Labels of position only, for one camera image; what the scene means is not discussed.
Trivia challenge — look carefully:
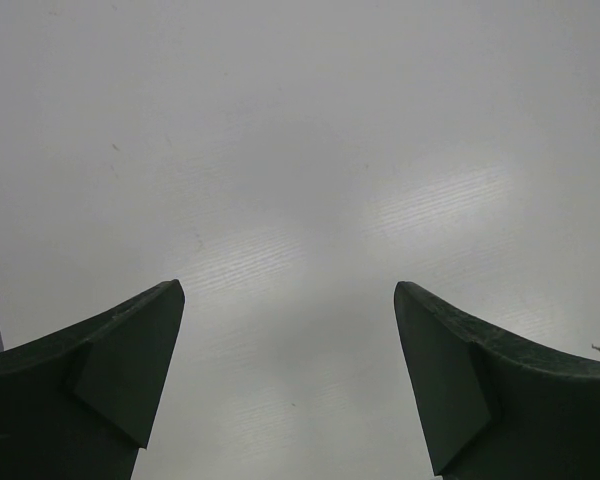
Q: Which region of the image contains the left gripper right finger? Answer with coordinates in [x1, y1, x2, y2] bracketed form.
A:
[394, 282, 600, 479]

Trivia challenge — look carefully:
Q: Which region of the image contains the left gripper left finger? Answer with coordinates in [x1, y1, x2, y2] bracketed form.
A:
[0, 280, 184, 480]

